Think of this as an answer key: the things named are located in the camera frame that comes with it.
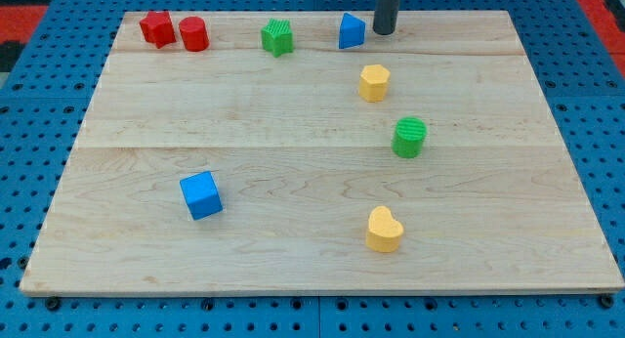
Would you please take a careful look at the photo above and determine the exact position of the blue triangle block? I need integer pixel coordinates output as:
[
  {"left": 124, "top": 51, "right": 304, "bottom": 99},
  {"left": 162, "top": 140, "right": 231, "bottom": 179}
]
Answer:
[{"left": 338, "top": 13, "right": 366, "bottom": 49}]

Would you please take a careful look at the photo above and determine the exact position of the green star block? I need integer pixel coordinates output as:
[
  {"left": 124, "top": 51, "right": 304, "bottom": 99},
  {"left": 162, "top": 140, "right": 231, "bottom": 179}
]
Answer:
[{"left": 261, "top": 19, "right": 294, "bottom": 58}]

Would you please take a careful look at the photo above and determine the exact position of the red star block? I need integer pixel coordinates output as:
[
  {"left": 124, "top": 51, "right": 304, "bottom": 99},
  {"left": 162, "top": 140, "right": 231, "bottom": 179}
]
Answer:
[{"left": 139, "top": 11, "right": 176, "bottom": 49}]

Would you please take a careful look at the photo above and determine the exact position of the light wooden board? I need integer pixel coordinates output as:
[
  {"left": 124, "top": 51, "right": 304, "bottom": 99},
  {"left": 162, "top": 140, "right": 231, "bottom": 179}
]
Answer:
[{"left": 21, "top": 11, "right": 624, "bottom": 297}]

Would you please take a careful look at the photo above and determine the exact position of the green cylinder block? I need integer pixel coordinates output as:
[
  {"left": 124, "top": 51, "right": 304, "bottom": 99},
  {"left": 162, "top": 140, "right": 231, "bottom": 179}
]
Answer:
[{"left": 392, "top": 116, "right": 428, "bottom": 158}]

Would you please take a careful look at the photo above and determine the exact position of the yellow hexagon block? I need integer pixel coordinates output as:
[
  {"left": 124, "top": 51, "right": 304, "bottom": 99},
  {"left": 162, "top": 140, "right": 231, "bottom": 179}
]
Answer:
[{"left": 358, "top": 64, "right": 391, "bottom": 103}]

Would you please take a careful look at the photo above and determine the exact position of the yellow heart block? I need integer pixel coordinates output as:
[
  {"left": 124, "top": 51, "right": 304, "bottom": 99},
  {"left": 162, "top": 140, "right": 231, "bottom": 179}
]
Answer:
[{"left": 365, "top": 205, "right": 404, "bottom": 253}]

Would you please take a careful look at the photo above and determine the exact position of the blue cube block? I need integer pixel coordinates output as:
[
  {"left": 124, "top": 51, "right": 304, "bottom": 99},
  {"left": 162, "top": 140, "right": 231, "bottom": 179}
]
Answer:
[{"left": 180, "top": 171, "right": 224, "bottom": 221}]

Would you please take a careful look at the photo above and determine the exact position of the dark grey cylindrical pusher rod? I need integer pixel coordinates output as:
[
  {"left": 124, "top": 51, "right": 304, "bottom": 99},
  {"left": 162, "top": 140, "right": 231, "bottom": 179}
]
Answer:
[{"left": 372, "top": 0, "right": 400, "bottom": 35}]

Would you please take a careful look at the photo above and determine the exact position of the red cylinder block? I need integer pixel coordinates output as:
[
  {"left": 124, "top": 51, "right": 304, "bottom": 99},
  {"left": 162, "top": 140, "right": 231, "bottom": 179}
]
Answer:
[{"left": 179, "top": 16, "right": 210, "bottom": 52}]

